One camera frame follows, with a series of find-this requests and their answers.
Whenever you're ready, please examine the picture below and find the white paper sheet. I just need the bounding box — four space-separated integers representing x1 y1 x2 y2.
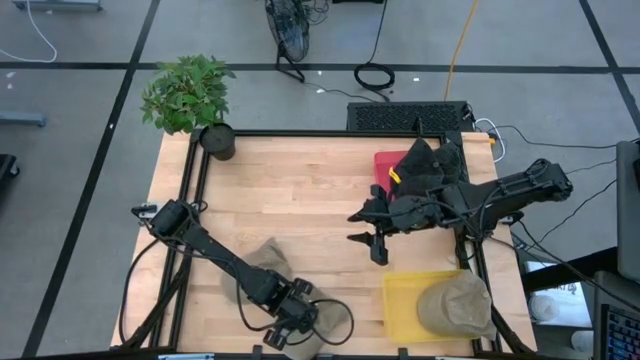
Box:
524 262 594 329

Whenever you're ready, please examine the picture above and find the grey floor foot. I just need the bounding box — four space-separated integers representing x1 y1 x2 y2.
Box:
0 110 47 127
12 0 104 12

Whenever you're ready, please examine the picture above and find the white cable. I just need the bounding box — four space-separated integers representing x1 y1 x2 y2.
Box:
473 117 508 164
0 0 59 64

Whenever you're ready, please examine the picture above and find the yellow hanging cable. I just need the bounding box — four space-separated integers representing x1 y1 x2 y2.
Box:
443 0 481 102

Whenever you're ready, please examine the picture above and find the grey monitor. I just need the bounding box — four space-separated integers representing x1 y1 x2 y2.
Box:
615 139 640 284

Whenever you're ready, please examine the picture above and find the black floor fan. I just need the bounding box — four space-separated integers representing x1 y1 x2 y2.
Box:
264 0 312 84

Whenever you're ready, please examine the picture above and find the pink plastic bin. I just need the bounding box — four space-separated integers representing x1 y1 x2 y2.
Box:
373 150 411 201

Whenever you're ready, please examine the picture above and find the potted green plant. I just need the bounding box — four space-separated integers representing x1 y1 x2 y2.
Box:
139 53 237 162

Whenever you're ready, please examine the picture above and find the black aluminium table frame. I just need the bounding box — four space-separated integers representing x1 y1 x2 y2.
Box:
119 128 539 359

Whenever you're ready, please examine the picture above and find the yellow plastic bin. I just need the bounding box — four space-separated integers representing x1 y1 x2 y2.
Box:
382 269 496 345

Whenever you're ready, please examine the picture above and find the backlit keyboard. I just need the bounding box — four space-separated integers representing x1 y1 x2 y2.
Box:
599 303 640 360

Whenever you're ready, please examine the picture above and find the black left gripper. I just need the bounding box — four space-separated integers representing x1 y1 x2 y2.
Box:
263 278 319 351

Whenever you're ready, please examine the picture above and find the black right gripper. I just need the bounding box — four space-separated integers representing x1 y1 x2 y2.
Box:
347 184 444 267

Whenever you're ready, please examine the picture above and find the black computer case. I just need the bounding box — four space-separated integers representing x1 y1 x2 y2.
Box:
346 101 470 134

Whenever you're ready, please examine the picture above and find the black coiled cable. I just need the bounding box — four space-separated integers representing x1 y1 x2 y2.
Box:
353 62 396 92

